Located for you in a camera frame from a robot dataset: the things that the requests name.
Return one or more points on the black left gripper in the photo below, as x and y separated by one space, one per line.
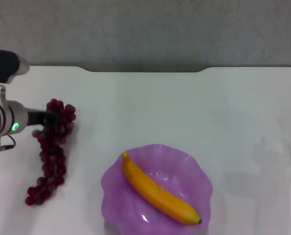
35 118

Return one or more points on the yellow banana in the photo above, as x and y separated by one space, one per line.
157 195

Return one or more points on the purple wavy plastic plate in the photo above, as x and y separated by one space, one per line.
184 171

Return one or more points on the red purple grape bunch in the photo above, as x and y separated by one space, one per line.
52 159

